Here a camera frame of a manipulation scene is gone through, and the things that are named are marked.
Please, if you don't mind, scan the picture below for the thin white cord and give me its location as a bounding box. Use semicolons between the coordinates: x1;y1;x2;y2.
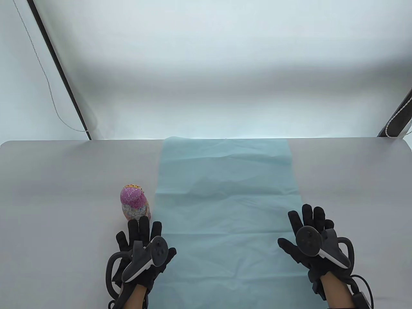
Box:
13;0;89;133

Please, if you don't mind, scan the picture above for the long black pole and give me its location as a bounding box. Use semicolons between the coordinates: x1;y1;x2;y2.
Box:
26;0;92;140

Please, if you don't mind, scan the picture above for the person's right hand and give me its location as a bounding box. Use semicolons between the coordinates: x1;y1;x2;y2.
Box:
278;204;351;284

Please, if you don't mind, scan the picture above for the person's left forearm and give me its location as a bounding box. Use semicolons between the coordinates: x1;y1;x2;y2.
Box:
124;285;147;309

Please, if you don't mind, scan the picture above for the person's right forearm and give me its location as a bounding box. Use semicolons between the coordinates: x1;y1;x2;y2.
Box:
322;270;354;302

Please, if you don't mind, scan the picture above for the short black pole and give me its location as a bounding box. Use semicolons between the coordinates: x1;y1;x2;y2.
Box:
377;87;412;138

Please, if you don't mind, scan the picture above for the light blue gift wrapping paper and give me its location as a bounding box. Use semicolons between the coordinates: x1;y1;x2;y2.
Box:
151;137;326;309

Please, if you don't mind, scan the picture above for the black right wrist box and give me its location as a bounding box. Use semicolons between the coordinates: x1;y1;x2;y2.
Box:
351;283;374;309

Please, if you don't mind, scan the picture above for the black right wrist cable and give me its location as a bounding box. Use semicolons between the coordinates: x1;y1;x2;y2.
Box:
352;274;375;309

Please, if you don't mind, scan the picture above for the black white left controller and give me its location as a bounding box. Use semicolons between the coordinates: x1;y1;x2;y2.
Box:
106;236;169;294

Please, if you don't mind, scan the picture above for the person's left hand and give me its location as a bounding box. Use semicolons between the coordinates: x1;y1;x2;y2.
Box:
113;216;177;290

